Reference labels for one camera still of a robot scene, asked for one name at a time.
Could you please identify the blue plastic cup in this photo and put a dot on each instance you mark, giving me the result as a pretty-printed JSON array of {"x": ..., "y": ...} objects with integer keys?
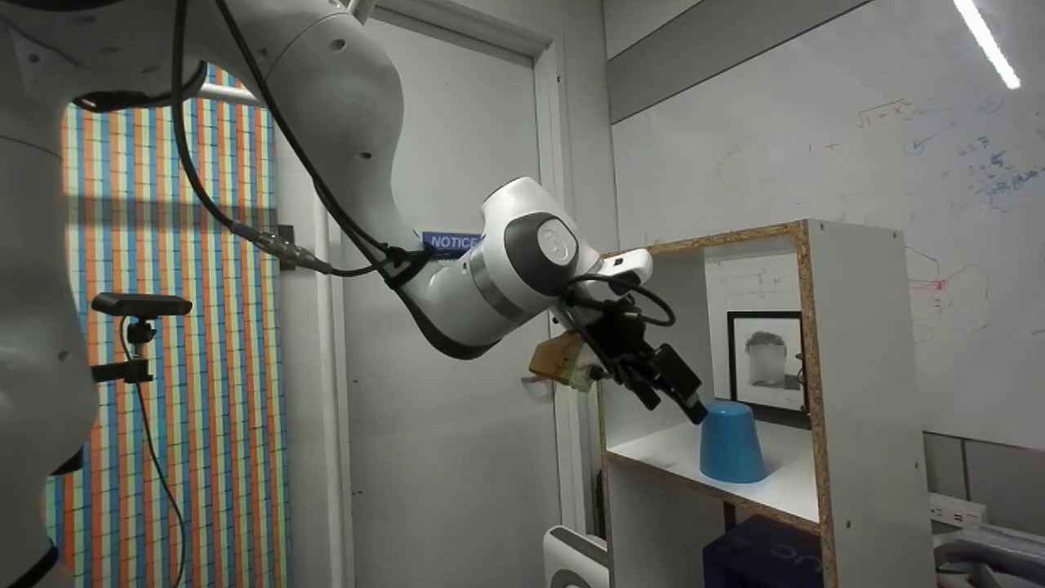
[{"x": 730, "y": 447}]

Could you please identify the framed portrait picture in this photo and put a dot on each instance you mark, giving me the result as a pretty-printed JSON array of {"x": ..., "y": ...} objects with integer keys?
[{"x": 764, "y": 365}]

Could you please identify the dark blue box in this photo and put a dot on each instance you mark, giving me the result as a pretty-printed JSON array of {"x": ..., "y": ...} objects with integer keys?
[{"x": 763, "y": 555}]

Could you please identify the black camera on stand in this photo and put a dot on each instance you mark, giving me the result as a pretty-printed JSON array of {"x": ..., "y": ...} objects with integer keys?
[{"x": 137, "y": 316}]

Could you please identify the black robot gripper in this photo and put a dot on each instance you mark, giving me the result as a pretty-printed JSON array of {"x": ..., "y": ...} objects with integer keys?
[{"x": 613, "y": 319}]

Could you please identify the white wooden shelf unit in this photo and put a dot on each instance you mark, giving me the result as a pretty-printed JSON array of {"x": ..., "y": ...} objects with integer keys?
[{"x": 853, "y": 476}]

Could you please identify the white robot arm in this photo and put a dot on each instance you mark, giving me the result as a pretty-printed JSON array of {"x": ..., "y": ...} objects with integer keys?
[{"x": 338, "y": 99}]

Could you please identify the white round air purifier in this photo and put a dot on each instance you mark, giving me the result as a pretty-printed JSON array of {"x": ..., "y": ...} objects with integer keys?
[{"x": 575, "y": 560}]

